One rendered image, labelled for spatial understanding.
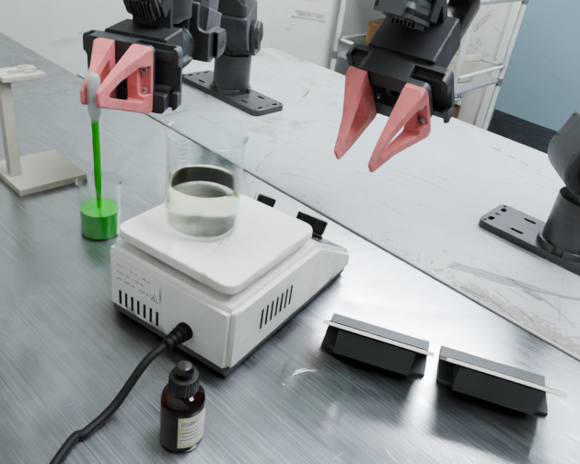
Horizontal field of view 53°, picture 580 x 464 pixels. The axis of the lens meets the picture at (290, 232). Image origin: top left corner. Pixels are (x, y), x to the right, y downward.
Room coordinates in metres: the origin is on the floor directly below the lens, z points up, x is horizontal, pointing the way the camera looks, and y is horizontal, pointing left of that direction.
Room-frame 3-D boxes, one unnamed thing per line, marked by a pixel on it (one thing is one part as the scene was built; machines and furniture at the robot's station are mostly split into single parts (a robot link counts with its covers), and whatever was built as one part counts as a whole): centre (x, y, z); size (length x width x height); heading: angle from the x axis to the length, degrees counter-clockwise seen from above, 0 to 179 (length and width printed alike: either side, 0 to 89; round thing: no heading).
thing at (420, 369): (0.39, -0.09, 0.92); 0.09 x 0.06 x 0.04; 77
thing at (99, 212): (0.51, 0.20, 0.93); 0.04 x 0.04 x 0.06
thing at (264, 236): (0.41, 0.06, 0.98); 0.12 x 0.12 x 0.01; 61
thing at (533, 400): (0.37, -0.19, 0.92); 0.09 x 0.06 x 0.04; 77
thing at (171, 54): (0.62, 0.18, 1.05); 0.10 x 0.07 x 0.07; 83
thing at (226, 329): (0.43, 0.05, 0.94); 0.22 x 0.13 x 0.08; 151
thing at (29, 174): (0.61, 0.31, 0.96); 0.08 x 0.08 x 0.13; 50
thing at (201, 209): (0.42, 0.07, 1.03); 0.07 x 0.06 x 0.08; 152
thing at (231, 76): (0.99, 0.14, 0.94); 0.20 x 0.07 x 0.08; 51
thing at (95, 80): (0.51, 0.19, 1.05); 0.01 x 0.01 x 0.04; 83
